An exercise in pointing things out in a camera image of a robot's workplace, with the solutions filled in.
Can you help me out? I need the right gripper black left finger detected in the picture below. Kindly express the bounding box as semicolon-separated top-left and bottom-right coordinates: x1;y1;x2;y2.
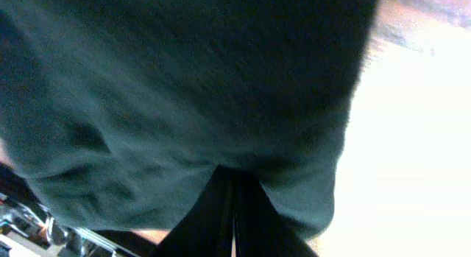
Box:
151;167;233;257

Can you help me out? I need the black t-shirt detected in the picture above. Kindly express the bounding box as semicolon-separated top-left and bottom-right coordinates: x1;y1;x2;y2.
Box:
1;0;378;238

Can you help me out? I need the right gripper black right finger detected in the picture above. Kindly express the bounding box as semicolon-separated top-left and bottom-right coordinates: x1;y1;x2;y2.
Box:
233;171;317;257

